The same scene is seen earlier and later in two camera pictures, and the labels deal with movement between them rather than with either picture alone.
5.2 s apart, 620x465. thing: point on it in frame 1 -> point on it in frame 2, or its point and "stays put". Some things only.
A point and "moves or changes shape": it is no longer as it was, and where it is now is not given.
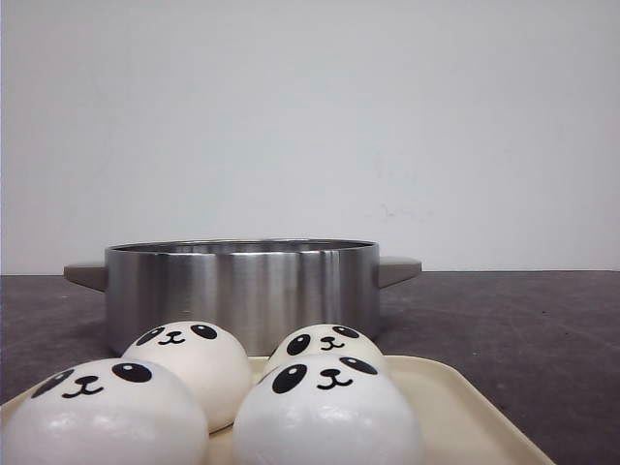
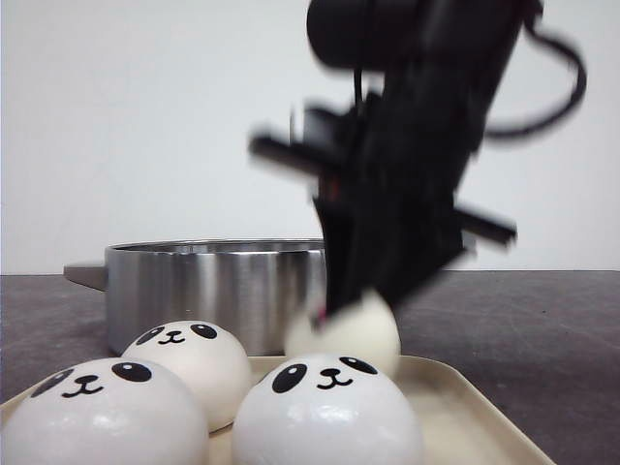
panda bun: x=208 y=356 stays put
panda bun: x=109 y=411 stays put
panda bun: x=325 y=339 moves or changes shape
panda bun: x=328 y=409 stays put
